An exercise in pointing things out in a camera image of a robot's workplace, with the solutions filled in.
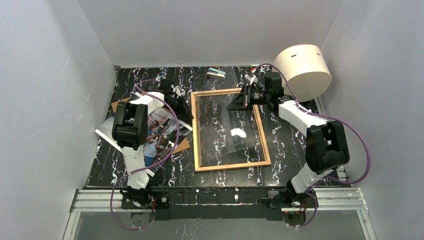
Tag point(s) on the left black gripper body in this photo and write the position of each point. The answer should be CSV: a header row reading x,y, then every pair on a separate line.
x,y
178,103

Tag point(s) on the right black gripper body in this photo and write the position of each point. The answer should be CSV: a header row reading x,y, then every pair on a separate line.
x,y
246,97

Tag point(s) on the clear plastic cover sheet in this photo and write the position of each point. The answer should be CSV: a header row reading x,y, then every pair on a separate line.
x,y
228,129

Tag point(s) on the printed street photo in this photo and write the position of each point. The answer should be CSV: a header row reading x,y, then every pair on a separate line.
x,y
160,121

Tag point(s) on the brown cardboard backing board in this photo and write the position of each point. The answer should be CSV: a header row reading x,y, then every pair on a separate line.
x,y
183,142

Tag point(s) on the light wooden picture frame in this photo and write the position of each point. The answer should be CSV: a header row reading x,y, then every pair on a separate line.
x,y
232,165

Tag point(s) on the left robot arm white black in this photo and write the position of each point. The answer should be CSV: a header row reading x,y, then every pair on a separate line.
x,y
142,153

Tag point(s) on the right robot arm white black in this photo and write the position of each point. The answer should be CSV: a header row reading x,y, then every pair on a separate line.
x,y
326,146

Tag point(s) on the white cylindrical container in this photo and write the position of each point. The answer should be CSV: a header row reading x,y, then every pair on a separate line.
x,y
305,69

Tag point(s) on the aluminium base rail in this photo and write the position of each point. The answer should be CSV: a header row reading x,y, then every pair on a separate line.
x,y
329,199

